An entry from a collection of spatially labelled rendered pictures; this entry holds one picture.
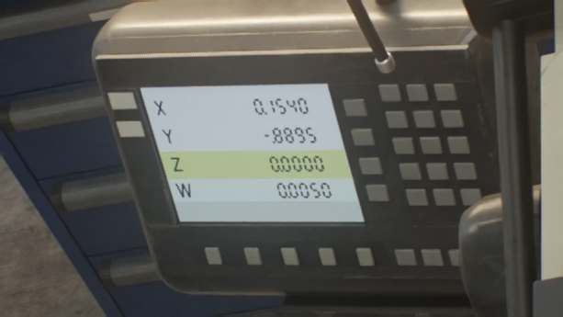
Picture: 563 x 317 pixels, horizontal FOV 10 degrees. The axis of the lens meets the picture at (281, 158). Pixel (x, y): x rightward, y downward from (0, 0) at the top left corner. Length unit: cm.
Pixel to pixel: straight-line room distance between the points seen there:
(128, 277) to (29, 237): 56
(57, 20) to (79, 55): 8
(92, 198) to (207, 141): 122
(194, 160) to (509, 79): 93
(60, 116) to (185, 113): 113
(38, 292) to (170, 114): 180
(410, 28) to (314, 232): 19
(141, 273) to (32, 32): 41
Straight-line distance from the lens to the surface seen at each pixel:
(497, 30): 139
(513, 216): 133
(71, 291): 404
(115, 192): 347
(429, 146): 219
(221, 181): 229
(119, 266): 359
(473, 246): 142
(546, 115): 122
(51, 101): 339
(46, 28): 329
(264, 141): 225
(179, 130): 228
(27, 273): 409
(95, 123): 343
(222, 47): 223
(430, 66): 216
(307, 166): 225
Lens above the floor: 274
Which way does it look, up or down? 43 degrees down
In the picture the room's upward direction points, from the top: 29 degrees counter-clockwise
